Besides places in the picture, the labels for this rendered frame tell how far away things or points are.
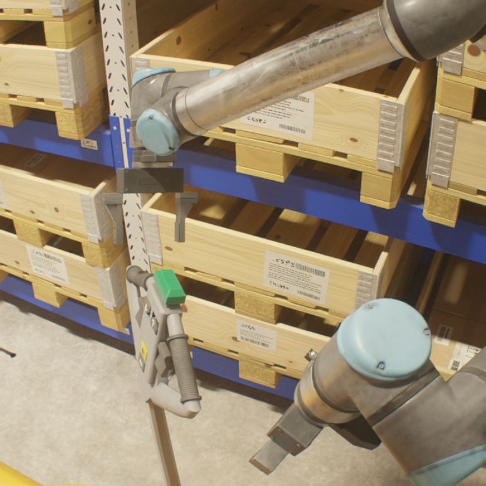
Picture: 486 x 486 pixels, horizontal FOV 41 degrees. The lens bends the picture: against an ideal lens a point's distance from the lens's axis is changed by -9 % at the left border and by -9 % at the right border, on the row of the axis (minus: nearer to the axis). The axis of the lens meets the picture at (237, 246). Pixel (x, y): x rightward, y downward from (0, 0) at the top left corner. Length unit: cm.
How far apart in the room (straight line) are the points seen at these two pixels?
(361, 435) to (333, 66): 53
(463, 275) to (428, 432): 218
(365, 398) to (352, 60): 52
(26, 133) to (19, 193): 26
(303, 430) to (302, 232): 170
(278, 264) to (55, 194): 87
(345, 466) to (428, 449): 206
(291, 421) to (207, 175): 143
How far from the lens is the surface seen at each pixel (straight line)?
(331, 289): 214
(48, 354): 321
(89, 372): 309
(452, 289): 275
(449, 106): 170
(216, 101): 114
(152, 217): 228
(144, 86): 139
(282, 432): 83
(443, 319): 262
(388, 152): 182
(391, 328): 67
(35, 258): 287
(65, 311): 311
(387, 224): 201
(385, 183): 187
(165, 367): 135
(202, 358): 278
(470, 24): 99
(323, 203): 204
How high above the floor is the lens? 230
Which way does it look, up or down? 39 degrees down
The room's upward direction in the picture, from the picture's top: 2 degrees counter-clockwise
